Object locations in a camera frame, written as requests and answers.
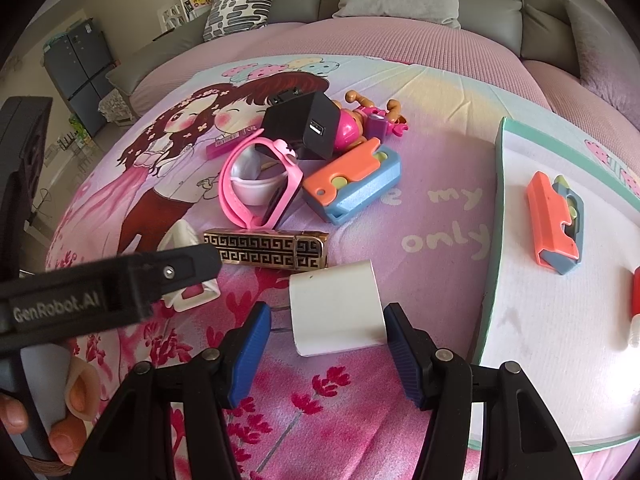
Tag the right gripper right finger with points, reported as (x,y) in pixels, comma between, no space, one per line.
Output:
(520,438)

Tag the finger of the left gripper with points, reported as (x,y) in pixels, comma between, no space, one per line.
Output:
(76,301)

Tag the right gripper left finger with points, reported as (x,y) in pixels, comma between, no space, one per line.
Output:
(132,438)

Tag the red white glue bottle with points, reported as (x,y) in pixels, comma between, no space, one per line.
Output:
(634,326)

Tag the white hair claw clip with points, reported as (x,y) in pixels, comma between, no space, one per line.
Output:
(191,269)

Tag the white usb charger plug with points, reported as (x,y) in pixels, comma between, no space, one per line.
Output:
(334,310)

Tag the orange blue toy knife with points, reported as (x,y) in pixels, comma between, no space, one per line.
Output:
(557,214)
(340,190)

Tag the gold black patterned lighter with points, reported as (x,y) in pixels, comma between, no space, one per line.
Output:
(298,251)

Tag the pink smartwatch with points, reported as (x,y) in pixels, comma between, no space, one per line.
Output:
(262,217)

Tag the black usb charger cube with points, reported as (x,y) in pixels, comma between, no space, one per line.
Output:
(307,122)

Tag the pink brown toy puppy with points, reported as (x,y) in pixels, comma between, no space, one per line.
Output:
(367,121)

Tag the purple pencil lead case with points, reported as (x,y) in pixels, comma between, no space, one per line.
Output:
(224,144)

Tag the white smartwatch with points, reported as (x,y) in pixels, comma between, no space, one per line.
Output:
(255,179)

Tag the person left hand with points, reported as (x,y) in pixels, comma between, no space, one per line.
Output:
(46,405)

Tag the dark storage cabinet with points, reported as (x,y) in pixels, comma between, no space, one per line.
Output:
(77,62)

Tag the teal shallow cardboard box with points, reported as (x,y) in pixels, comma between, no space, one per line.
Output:
(569,332)

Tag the white magazine rack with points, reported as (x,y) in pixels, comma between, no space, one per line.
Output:
(179,12)

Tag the black white patterned pillow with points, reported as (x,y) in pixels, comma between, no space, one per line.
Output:
(227,17)

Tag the cartoon printed bed sheet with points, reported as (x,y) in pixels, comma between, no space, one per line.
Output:
(341,415)

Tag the grey purple cushion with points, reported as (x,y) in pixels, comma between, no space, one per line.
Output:
(608,59)

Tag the pink sofa seat cover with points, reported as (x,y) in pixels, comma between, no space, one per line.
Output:
(395,40)

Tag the grey sofa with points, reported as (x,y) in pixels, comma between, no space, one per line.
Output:
(537,30)

